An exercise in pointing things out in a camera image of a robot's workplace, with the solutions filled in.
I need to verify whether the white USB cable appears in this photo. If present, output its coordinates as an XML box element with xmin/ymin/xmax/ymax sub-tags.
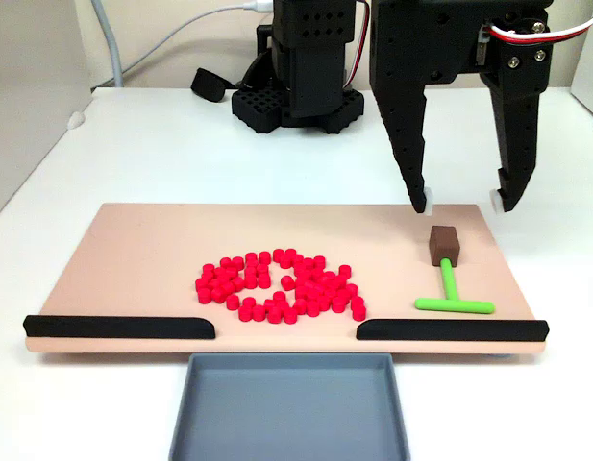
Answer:
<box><xmin>120</xmin><ymin>0</ymin><xmax>274</xmax><ymax>78</ymax></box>

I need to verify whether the black table clamp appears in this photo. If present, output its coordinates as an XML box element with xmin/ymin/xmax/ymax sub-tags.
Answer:
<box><xmin>189</xmin><ymin>66</ymin><xmax>231</xmax><ymax>103</ymax></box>

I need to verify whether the red white black servo cable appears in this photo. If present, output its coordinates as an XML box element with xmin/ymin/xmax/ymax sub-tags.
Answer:
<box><xmin>343</xmin><ymin>0</ymin><xmax>373</xmax><ymax>91</ymax></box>
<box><xmin>487</xmin><ymin>7</ymin><xmax>593</xmax><ymax>47</ymax></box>

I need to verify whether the pale side panel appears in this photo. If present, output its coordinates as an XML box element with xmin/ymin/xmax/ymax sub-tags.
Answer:
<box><xmin>571</xmin><ymin>0</ymin><xmax>593</xmax><ymax>120</ymax></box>
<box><xmin>0</xmin><ymin>0</ymin><xmax>93</xmax><ymax>225</ymax></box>

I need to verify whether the grey cable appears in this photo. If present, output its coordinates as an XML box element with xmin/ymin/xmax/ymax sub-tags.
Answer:
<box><xmin>91</xmin><ymin>0</ymin><xmax>125</xmax><ymax>88</ymax></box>

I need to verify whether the green T-tool with brown handle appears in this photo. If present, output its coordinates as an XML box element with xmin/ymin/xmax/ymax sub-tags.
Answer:
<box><xmin>414</xmin><ymin>225</ymin><xmax>496</xmax><ymax>316</ymax></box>

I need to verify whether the beige flat board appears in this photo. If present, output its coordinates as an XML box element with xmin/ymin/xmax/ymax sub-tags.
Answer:
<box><xmin>24</xmin><ymin>202</ymin><xmax>550</xmax><ymax>356</ymax></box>

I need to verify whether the black edge rail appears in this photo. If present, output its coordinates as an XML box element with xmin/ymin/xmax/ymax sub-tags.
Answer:
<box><xmin>356</xmin><ymin>318</ymin><xmax>551</xmax><ymax>343</ymax></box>
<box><xmin>22</xmin><ymin>315</ymin><xmax>216</xmax><ymax>341</ymax></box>

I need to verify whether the grey shallow tray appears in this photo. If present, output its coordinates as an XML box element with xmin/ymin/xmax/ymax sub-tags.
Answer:
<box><xmin>168</xmin><ymin>352</ymin><xmax>411</xmax><ymax>461</ymax></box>

